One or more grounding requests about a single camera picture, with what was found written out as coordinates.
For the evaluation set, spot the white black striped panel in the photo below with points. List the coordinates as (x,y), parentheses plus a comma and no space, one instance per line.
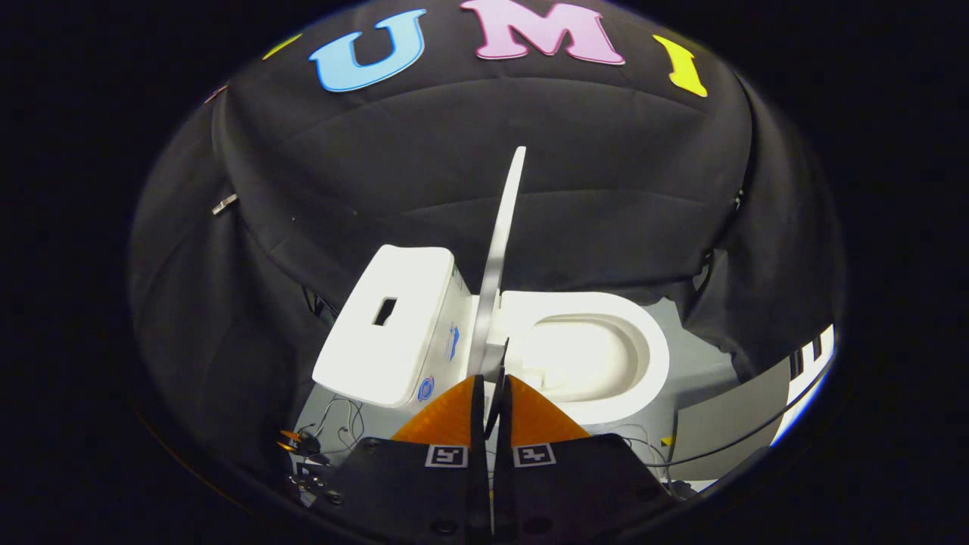
(810,371)

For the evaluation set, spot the white toilet lid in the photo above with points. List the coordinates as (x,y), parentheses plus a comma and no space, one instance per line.
(501,242)

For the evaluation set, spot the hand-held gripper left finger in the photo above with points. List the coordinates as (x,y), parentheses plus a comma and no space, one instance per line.
(478,431)

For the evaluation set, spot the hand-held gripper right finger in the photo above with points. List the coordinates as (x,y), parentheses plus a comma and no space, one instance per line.
(504,477)

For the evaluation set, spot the black backdrop cloth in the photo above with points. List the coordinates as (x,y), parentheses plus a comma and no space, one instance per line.
(590,189)

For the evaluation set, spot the grey floor board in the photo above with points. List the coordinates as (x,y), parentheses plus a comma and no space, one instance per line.
(727,424)

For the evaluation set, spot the white toilet bowl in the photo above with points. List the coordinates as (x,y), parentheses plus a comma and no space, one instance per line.
(606,393)

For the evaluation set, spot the silver cloth clip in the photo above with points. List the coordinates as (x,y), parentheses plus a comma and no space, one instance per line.
(225,203)

